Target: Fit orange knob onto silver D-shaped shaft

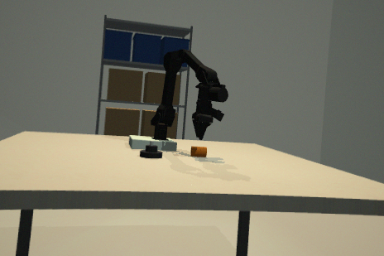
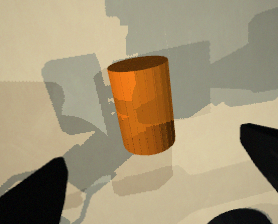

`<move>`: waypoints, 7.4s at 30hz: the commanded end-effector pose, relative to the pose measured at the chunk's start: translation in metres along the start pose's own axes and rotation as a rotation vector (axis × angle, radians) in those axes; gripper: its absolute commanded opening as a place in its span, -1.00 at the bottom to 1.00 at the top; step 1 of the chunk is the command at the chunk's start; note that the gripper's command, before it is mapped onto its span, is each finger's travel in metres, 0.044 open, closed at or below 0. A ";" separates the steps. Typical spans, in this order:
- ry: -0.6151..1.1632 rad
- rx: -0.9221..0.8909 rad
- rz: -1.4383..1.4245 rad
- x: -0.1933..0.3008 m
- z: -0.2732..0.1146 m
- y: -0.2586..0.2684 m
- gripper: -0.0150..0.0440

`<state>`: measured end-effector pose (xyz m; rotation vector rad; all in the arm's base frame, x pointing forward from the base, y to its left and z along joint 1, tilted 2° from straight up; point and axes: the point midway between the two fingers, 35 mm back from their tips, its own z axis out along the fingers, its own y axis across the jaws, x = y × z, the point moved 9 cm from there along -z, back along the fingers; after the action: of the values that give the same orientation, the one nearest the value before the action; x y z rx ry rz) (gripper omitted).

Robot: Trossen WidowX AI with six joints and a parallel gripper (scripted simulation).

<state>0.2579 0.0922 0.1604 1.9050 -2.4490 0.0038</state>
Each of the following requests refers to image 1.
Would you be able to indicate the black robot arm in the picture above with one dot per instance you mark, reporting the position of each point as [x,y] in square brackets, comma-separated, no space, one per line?
[209,89]

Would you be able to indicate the orange cylinder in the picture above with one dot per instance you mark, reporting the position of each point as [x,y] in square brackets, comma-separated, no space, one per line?
[198,151]

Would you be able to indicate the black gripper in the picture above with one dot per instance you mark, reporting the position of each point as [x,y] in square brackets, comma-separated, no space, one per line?
[201,118]

